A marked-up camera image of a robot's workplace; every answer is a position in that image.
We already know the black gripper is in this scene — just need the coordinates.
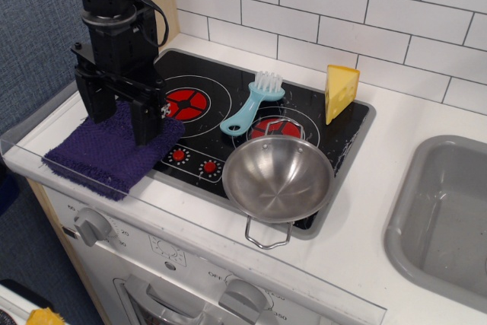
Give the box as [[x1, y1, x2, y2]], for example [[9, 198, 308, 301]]
[[72, 8, 164, 146]]

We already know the blue dish brush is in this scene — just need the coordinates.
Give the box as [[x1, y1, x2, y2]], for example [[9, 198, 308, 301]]
[[220, 72, 285, 136]]

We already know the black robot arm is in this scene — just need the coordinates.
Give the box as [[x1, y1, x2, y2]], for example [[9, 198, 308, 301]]
[[72, 0, 168, 145]]

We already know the purple towel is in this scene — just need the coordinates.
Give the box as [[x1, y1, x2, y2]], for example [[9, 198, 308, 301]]
[[43, 102, 185, 201]]

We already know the black toy stovetop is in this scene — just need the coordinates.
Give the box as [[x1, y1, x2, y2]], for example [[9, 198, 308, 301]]
[[146, 49, 377, 241]]

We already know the grey left oven knob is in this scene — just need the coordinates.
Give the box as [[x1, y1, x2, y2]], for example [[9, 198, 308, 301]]
[[75, 208, 112, 247]]

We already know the grey oven knob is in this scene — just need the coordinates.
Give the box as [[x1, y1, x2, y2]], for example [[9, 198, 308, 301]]
[[75, 208, 112, 247], [218, 279, 268, 323]]

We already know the yellow cheese wedge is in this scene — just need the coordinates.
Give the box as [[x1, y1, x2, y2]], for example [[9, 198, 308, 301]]
[[325, 65, 360, 125]]

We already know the yellow object at corner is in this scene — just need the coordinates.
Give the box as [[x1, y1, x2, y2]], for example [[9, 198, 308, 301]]
[[26, 307, 65, 325]]

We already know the grey right oven knob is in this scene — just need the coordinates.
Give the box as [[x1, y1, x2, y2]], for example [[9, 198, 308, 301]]
[[218, 279, 268, 323]]

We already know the grey sink basin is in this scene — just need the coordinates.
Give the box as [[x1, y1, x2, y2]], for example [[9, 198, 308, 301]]
[[384, 135, 486, 312]]

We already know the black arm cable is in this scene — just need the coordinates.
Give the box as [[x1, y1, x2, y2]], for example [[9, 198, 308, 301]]
[[137, 0, 169, 48]]

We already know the steel bowl with wire handles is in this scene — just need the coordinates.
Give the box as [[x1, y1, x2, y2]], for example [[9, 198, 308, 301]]
[[222, 118, 337, 250]]

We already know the silver oven door handle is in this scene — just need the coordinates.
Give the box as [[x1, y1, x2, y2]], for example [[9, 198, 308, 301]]
[[123, 275, 214, 324]]

